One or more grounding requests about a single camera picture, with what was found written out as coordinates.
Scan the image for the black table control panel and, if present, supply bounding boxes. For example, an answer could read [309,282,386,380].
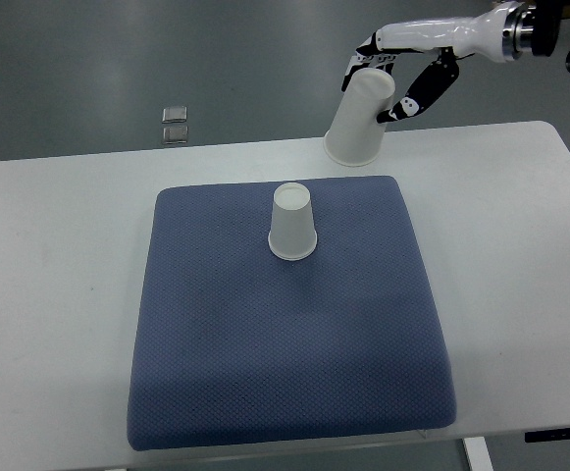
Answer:
[524,428,570,444]

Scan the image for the upper metal floor plate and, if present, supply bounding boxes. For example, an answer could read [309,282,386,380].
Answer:
[162,105,187,124]

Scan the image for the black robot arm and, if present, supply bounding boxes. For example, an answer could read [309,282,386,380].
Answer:
[341,1,570,124]

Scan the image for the white paper cup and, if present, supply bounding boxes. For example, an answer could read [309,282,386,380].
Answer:
[323,68,395,167]
[268,183,318,261]

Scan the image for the blue textured cushion mat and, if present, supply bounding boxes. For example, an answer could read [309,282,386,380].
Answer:
[127,176,456,450]

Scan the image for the white robotic hand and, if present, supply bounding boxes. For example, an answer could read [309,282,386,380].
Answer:
[341,3,516,124]

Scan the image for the white table leg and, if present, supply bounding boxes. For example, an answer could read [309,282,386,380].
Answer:
[463,437,493,471]

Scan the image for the lower metal floor plate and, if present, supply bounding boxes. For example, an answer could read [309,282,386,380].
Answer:
[162,125,188,145]

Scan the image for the metal floor plate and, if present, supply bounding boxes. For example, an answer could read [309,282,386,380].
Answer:
[162,105,187,124]
[162,125,188,145]

